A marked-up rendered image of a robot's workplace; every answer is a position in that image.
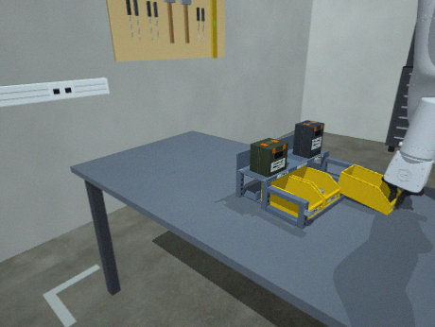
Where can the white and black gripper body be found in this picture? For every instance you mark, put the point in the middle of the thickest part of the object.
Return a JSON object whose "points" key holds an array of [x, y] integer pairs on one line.
{"points": [[408, 172]]}

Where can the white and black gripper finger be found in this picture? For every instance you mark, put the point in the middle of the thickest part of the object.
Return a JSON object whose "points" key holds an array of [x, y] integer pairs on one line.
{"points": [[393, 190], [406, 193]]}

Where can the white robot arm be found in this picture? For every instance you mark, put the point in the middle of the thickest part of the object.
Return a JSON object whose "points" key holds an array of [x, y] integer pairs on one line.
{"points": [[419, 141]]}

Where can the olive green case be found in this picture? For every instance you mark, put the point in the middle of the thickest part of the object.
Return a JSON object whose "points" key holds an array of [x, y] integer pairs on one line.
{"points": [[268, 157]]}

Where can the yellow open-front bin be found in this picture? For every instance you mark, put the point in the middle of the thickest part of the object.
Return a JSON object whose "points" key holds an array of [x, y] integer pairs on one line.
{"points": [[301, 189], [363, 186], [319, 180]]}

